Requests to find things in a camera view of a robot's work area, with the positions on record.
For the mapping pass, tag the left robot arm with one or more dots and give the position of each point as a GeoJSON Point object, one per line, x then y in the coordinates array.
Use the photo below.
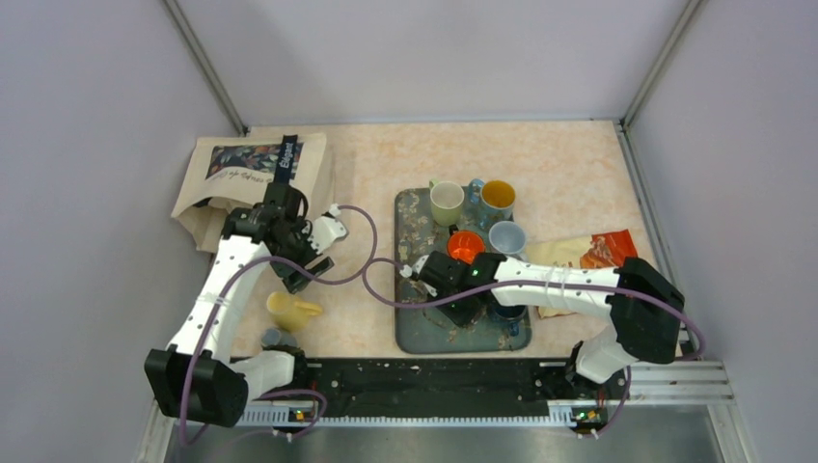
{"type": "Point", "coordinates": [194, 377]}

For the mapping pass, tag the beige canvas tote bag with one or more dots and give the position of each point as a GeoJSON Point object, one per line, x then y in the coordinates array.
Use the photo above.
{"type": "Point", "coordinates": [226, 173]}

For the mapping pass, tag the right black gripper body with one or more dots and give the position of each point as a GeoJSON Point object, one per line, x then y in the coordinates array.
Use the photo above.
{"type": "Point", "coordinates": [460, 312]}

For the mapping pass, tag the small grey cup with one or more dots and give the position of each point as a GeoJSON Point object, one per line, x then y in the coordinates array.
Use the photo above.
{"type": "Point", "coordinates": [275, 338]}

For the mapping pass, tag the aluminium frame rail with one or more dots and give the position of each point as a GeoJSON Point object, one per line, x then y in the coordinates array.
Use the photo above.
{"type": "Point", "coordinates": [683, 412]}

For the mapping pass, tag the orange cream snack bag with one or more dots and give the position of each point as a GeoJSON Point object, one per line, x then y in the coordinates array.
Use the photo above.
{"type": "Point", "coordinates": [601, 250]}

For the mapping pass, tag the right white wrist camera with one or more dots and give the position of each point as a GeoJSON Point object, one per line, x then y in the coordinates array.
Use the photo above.
{"type": "Point", "coordinates": [412, 271]}

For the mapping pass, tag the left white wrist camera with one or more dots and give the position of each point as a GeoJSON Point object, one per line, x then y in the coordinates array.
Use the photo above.
{"type": "Point", "coordinates": [327, 229]}

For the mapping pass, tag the pale grey mug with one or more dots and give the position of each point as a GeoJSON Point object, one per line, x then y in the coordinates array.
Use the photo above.
{"type": "Point", "coordinates": [508, 238]}

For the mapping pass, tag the floral blue serving tray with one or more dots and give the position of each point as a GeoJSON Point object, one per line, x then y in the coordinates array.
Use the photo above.
{"type": "Point", "coordinates": [430, 331]}

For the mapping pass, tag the light blue mug yellow inside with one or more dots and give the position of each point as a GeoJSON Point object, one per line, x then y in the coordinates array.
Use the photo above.
{"type": "Point", "coordinates": [492, 201]}

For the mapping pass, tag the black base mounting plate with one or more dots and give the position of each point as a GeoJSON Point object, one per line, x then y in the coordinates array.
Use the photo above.
{"type": "Point", "coordinates": [440, 392]}

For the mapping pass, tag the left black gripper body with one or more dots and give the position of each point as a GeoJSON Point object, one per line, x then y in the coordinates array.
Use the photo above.
{"type": "Point", "coordinates": [299, 253]}

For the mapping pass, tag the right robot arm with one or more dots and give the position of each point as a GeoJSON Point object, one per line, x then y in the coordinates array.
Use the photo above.
{"type": "Point", "coordinates": [642, 309]}

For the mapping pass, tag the orange mug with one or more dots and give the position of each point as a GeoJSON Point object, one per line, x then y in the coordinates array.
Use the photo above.
{"type": "Point", "coordinates": [464, 245]}

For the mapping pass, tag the light green mug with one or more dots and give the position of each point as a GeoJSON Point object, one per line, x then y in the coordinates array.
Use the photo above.
{"type": "Point", "coordinates": [447, 201]}

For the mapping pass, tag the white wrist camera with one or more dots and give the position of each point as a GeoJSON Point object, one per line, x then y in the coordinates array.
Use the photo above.
{"type": "Point", "coordinates": [412, 271]}
{"type": "Point", "coordinates": [327, 229]}

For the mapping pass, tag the dark blue mug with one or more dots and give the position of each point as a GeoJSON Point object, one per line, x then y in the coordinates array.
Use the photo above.
{"type": "Point", "coordinates": [509, 317]}

